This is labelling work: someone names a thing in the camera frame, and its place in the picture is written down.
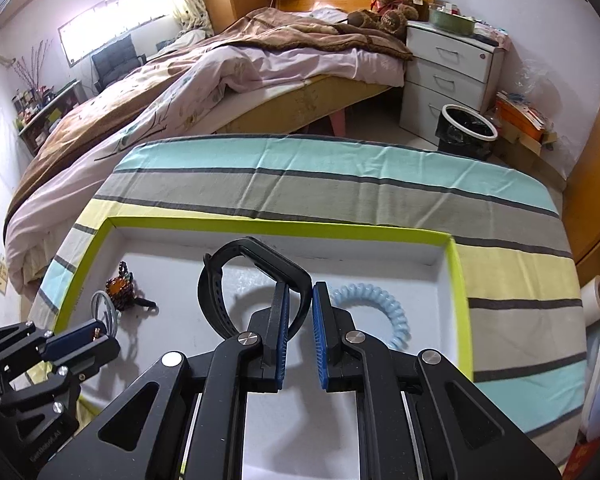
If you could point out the brown teddy bear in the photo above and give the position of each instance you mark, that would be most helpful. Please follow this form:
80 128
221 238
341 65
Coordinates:
390 17

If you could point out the white paper roll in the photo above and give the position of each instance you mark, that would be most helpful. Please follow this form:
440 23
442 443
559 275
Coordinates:
592 300

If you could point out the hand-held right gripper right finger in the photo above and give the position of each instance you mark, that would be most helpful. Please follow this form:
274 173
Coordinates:
322 340

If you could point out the orange box of books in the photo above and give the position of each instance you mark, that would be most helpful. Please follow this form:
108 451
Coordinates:
522 120

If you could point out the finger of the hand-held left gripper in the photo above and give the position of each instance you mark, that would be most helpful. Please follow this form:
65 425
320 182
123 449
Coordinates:
92 357
70 341

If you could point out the wall socket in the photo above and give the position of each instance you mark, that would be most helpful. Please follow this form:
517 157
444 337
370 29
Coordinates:
1 275

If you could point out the lime green box tray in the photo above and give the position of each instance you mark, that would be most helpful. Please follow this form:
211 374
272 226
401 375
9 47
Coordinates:
180 260

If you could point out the brown plush blanket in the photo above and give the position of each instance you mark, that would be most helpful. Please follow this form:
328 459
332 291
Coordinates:
300 30

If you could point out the green basin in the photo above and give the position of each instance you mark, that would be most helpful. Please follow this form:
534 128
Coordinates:
452 22

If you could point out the black trash bin white rim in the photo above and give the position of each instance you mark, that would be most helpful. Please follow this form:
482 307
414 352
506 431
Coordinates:
455 135

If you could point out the wooden closet doors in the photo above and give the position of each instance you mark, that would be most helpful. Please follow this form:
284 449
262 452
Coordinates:
595 185

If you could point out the dried branches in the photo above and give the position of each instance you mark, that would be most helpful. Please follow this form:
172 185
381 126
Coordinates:
30 70

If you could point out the white drawer nightstand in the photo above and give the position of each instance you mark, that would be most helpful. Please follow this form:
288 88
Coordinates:
445 80

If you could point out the cluttered shelf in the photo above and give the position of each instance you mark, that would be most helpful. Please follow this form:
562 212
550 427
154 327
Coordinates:
45 115

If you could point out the black smart band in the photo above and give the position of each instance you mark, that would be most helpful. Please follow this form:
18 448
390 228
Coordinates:
260 251

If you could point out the bright window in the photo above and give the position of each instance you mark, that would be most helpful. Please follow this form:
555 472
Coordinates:
115 15

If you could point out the pink floral duvet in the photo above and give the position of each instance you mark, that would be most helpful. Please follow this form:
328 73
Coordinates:
260 65

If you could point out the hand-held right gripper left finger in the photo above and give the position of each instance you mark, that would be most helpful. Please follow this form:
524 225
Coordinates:
280 340

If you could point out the dark office chair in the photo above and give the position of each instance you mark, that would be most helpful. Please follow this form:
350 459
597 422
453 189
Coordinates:
112 57

